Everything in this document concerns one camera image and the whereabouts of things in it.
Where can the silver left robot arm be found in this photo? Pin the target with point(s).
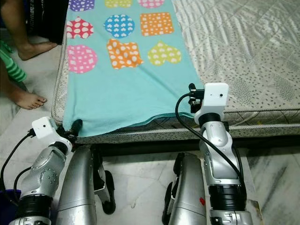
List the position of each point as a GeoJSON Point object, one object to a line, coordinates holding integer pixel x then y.
{"type": "Point", "coordinates": [44, 173]}

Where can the black backpack with white print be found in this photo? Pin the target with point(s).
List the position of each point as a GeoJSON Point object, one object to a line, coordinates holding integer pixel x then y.
{"type": "Point", "coordinates": [49, 21]}

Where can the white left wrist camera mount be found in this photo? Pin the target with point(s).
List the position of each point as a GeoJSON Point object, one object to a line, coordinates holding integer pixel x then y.
{"type": "Point", "coordinates": [44, 131]}

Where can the teal blanket with colourful shapes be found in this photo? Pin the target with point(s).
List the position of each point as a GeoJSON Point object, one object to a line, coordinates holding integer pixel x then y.
{"type": "Point", "coordinates": [122, 93]}

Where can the green striped cloth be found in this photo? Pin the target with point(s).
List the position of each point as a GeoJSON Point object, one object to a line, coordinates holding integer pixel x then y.
{"type": "Point", "coordinates": [14, 68]}

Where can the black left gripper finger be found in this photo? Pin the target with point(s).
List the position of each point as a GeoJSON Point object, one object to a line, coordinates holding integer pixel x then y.
{"type": "Point", "coordinates": [76, 127]}

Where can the silver right robot leg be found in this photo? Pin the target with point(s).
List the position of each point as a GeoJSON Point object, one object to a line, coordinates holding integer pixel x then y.
{"type": "Point", "coordinates": [190, 192]}

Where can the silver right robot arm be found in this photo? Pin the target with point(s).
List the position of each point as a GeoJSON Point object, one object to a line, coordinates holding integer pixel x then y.
{"type": "Point", "coordinates": [218, 150]}

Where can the silver robot leg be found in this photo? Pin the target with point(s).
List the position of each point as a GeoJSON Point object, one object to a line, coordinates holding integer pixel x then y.
{"type": "Point", "coordinates": [190, 192]}
{"type": "Point", "coordinates": [82, 187]}

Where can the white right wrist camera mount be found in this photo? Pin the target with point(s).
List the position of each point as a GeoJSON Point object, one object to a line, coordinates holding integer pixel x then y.
{"type": "Point", "coordinates": [213, 101]}

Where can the thick quilted dotted mattress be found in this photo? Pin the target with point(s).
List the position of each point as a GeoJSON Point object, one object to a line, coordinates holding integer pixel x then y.
{"type": "Point", "coordinates": [253, 47]}

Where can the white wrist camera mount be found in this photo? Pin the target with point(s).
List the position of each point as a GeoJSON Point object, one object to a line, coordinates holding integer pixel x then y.
{"type": "Point", "coordinates": [44, 131]}
{"type": "Point", "coordinates": [213, 101]}

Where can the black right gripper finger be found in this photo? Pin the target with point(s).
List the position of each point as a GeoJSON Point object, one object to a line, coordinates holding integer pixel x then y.
{"type": "Point", "coordinates": [191, 88]}

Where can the thin dotted mattress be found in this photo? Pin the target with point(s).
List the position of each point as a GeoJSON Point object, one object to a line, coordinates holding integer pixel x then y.
{"type": "Point", "coordinates": [168, 135]}

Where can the silver left robot leg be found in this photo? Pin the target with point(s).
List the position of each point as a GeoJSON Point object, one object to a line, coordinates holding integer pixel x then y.
{"type": "Point", "coordinates": [82, 187]}

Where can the purple bucket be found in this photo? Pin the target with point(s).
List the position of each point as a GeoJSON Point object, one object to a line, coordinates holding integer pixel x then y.
{"type": "Point", "coordinates": [9, 211]}

